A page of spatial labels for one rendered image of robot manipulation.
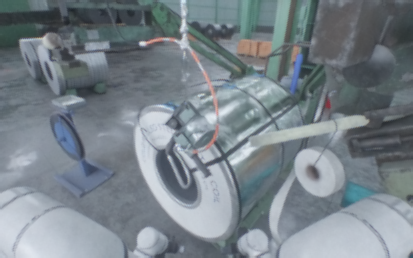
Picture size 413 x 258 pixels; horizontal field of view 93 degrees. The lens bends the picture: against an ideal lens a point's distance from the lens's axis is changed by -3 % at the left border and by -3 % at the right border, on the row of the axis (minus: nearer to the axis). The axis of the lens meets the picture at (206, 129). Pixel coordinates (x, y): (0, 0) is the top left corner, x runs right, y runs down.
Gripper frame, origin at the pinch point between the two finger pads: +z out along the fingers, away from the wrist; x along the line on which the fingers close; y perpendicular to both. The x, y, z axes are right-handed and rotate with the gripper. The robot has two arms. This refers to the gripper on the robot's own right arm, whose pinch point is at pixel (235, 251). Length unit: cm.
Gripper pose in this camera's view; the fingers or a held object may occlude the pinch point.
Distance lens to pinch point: 130.0
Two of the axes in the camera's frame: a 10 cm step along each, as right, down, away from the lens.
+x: 9.8, 0.4, 2.0
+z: -1.9, 6.2, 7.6
